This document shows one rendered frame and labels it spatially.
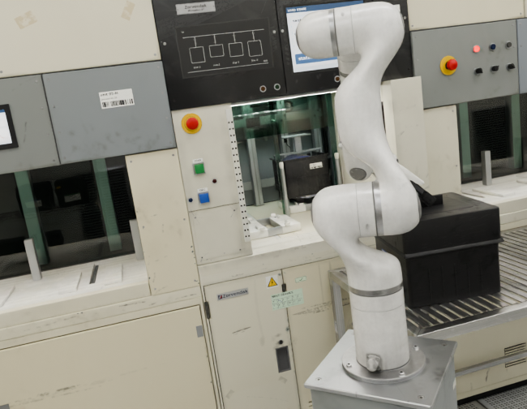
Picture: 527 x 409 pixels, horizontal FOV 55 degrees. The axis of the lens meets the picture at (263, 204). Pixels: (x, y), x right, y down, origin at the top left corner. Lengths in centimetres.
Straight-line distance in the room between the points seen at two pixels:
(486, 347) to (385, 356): 122
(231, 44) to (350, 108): 74
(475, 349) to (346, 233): 134
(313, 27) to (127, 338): 119
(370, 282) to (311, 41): 53
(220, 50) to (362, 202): 85
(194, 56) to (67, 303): 90
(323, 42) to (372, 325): 61
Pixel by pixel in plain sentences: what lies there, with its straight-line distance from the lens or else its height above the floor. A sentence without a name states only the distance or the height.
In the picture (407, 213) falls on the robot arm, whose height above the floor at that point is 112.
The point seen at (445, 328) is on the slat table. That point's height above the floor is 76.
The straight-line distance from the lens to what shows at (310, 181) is 237.
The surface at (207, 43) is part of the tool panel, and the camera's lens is 173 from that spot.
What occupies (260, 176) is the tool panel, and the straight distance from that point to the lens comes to 269.
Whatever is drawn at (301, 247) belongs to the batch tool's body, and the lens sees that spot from 184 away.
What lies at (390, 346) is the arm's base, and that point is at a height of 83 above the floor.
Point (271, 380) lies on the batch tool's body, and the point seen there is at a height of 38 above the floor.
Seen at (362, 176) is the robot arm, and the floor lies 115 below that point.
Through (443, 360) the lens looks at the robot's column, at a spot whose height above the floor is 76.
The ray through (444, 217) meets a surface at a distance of 148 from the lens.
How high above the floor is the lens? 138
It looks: 11 degrees down
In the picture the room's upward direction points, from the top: 8 degrees counter-clockwise
